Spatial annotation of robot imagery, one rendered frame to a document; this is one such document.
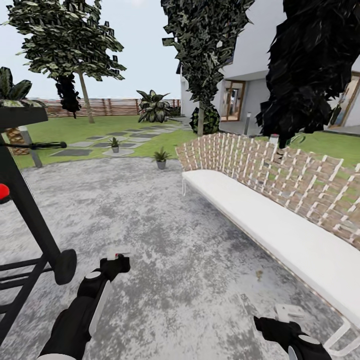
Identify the garden chair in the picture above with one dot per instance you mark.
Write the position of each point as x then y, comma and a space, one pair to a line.
312, 246

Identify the pot plant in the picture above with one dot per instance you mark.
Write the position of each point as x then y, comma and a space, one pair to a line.
115, 145
161, 158

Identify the door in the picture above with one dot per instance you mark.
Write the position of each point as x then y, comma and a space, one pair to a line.
347, 98
232, 99

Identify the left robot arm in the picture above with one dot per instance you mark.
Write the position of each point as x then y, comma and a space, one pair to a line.
75, 326

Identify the charcoal grill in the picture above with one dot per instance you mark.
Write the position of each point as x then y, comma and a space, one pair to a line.
13, 186

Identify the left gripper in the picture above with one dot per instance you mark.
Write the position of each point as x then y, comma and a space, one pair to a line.
120, 265

